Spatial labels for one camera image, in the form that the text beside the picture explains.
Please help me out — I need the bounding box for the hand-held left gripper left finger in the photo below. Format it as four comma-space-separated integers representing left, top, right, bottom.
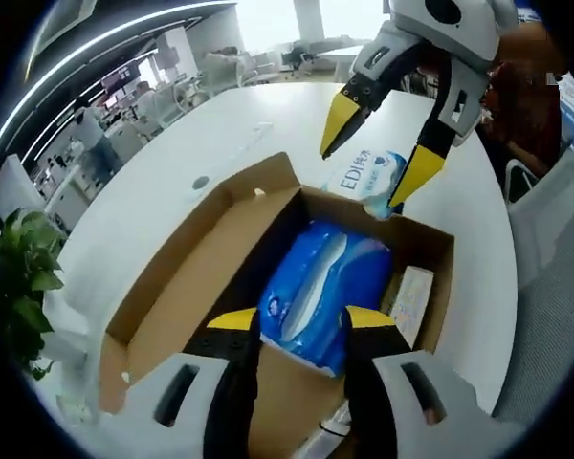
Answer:
136, 306, 262, 459

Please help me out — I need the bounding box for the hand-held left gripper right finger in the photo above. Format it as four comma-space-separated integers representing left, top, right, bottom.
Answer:
343, 305, 497, 459

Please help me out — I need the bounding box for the white printed carton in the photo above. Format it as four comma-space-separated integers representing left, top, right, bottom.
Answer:
388, 265, 436, 349

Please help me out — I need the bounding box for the blue soft tissue pack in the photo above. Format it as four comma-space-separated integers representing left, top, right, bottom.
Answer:
256, 218, 395, 380

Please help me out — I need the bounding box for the brown cardboard shoe box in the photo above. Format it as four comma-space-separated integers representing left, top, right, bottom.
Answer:
97, 151, 457, 459

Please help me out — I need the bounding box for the white tube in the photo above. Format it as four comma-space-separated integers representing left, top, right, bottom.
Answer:
314, 404, 359, 444

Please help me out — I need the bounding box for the white wet wipes pack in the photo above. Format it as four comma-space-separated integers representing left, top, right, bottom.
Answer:
321, 147, 411, 222

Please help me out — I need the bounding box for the black office chair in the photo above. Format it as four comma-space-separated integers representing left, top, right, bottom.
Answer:
280, 45, 317, 77

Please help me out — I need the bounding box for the white table socket strip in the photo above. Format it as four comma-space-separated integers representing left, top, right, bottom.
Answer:
185, 121, 275, 200

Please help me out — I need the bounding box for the group of white office chairs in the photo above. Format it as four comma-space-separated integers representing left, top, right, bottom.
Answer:
147, 45, 269, 135

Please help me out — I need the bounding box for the grey mesh office chair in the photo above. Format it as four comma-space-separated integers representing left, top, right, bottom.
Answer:
488, 151, 574, 425

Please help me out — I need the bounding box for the green plant in white pot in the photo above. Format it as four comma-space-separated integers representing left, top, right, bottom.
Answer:
0, 207, 93, 383

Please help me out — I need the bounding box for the hanging info screen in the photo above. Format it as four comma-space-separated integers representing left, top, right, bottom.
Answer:
101, 68, 139, 93

